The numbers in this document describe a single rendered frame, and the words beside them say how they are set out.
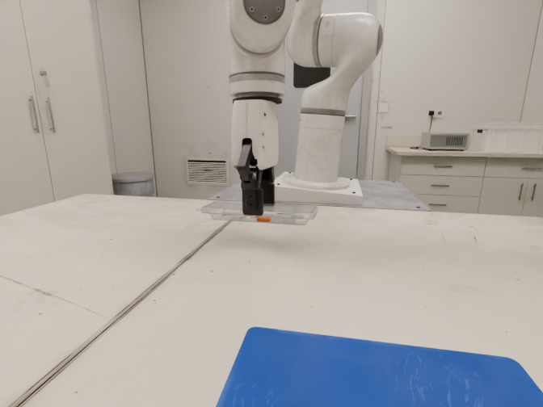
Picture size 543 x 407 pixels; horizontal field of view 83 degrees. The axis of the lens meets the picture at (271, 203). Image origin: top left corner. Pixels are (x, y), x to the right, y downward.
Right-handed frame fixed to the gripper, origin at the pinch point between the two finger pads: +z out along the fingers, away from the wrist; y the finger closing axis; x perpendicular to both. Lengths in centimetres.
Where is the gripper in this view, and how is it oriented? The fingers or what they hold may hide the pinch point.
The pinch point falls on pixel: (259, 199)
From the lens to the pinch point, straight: 49.8
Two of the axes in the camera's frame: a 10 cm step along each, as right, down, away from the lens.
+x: 9.6, 0.4, -2.7
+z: 0.1, 9.8, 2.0
